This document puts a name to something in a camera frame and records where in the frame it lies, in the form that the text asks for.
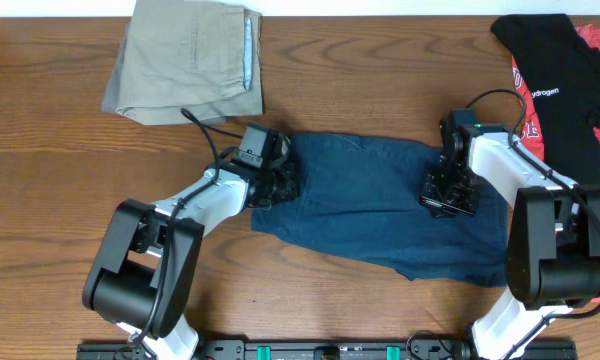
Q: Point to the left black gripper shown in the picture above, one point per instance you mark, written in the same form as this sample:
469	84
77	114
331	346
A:
293	185

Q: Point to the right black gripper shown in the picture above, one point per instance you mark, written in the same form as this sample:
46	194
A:
430	198

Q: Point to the navy blue shorts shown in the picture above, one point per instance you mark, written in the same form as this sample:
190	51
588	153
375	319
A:
359	199

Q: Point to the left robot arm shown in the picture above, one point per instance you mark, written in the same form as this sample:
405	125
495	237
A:
141	277

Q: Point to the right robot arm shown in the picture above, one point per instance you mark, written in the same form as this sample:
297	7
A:
553	251

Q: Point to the black t-shirt with print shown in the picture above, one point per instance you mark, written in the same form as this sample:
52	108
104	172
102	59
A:
562	74

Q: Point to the folded khaki shorts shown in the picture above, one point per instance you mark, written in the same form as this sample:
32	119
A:
182	53

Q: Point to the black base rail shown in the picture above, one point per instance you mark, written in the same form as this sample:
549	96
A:
426	348

